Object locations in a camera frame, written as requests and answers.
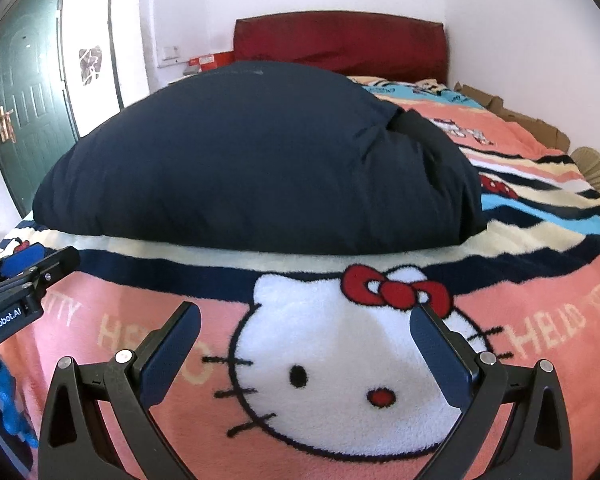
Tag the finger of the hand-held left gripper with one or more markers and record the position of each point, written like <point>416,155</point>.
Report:
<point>55,265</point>
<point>17,262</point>

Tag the woven straw fan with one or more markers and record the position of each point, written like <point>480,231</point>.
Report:
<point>597,170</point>

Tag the brown cardboard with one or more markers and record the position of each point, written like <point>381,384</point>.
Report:
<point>520,115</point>

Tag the dark navy puffer jacket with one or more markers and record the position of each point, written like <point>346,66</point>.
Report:
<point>255,160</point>

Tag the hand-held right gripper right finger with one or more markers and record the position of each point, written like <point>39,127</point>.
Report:
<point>437,355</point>

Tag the white wall switch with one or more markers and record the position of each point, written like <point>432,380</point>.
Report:
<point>170,53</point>

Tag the paper cutout window sticker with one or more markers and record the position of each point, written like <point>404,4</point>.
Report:
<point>91,66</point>

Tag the green door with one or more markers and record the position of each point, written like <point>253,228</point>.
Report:
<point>25,100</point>

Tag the person's left hand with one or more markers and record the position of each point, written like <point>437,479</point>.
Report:
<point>12,400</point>

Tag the pink cartoon cat blanket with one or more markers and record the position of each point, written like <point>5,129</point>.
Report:
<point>330,385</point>

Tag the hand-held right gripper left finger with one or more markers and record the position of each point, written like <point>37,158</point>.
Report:
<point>172,355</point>

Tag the dark red headboard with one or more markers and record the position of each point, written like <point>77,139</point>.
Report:
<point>340,42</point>

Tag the red box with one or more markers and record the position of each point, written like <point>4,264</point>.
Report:
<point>210,61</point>

